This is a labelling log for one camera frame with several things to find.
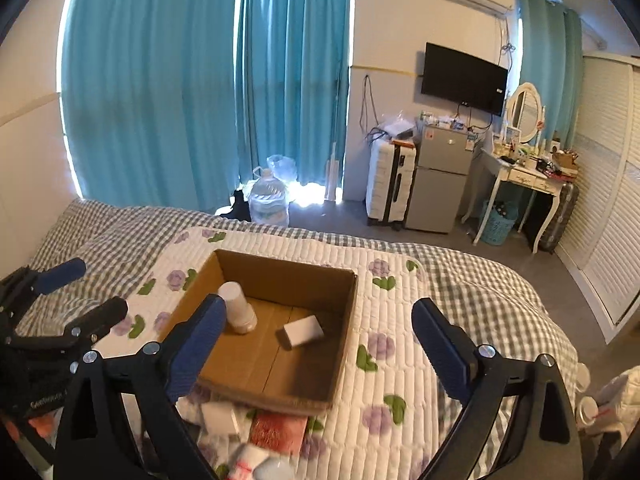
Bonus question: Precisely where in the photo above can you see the white plug charger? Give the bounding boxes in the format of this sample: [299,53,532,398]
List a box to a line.
[201,401,240,436]

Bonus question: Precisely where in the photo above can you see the white red-capped tube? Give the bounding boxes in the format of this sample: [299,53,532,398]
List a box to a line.
[227,443,269,480]

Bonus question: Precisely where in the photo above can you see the white cylindrical bottle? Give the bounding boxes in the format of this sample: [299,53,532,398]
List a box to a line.
[218,282,257,334]

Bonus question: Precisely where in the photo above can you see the red rose-pattern card case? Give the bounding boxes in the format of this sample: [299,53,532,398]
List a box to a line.
[248,411,308,456]

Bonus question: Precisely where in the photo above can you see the white square adapter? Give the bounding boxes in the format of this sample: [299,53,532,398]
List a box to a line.
[283,315,324,348]

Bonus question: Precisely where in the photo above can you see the person's left hand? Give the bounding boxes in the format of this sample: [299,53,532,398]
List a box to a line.
[3,413,54,441]

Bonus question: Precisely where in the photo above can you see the grey checkered bed sheet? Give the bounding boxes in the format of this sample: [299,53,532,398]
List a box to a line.
[14,198,582,361]

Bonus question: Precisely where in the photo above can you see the floral quilted bedspread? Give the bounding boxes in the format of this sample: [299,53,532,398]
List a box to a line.
[94,226,582,480]

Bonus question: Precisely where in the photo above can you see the light blue earbud case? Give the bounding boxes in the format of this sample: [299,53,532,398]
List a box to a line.
[253,457,295,480]

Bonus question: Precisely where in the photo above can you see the open cardboard box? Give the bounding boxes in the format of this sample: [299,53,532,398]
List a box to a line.
[167,249,357,416]

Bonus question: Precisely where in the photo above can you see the white louvered wardrobe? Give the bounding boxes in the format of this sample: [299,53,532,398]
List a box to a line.
[556,52,639,344]

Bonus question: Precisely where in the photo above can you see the teal laundry basket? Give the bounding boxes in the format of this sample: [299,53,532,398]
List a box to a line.
[480,200,518,246]

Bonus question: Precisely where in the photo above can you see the large water jug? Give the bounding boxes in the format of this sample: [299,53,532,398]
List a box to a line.
[248,167,290,228]

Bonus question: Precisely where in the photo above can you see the silver mini fridge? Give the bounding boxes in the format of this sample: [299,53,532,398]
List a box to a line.
[405,126,475,234]

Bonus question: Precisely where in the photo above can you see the white dressing table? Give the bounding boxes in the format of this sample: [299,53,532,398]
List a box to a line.
[473,148,579,254]

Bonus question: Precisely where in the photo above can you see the clear plastic bag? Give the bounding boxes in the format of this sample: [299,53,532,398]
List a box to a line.
[267,154,297,184]

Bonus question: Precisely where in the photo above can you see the blue window curtain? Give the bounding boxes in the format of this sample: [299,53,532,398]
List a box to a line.
[58,0,350,211]

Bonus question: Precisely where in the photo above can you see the white suitcase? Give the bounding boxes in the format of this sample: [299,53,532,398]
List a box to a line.
[364,139,416,224]

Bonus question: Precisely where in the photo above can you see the oval vanity mirror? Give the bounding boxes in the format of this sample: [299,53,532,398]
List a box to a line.
[506,82,544,143]

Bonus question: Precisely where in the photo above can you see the teal side curtain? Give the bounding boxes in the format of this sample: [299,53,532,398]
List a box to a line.
[516,0,584,148]

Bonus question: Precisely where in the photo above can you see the black wall television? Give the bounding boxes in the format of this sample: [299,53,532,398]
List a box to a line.
[421,42,508,116]

